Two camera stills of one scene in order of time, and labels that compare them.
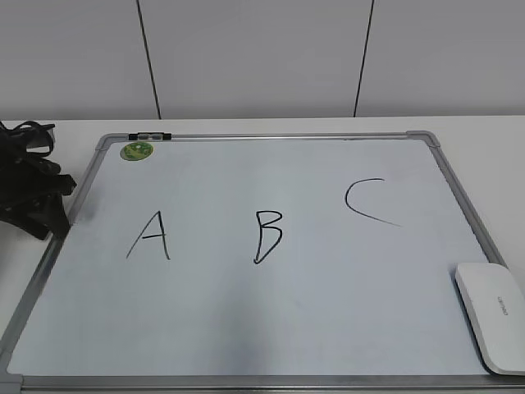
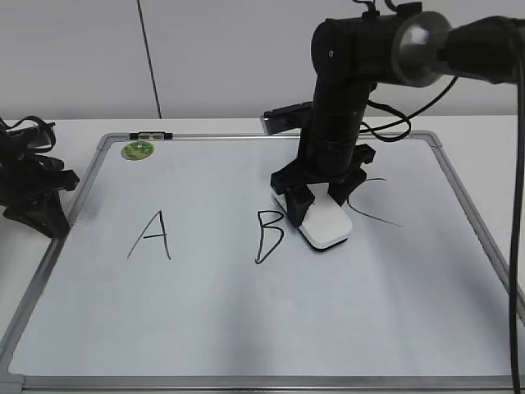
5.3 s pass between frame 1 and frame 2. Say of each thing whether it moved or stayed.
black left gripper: stayed
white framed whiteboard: stayed
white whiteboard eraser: moved
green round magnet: stayed
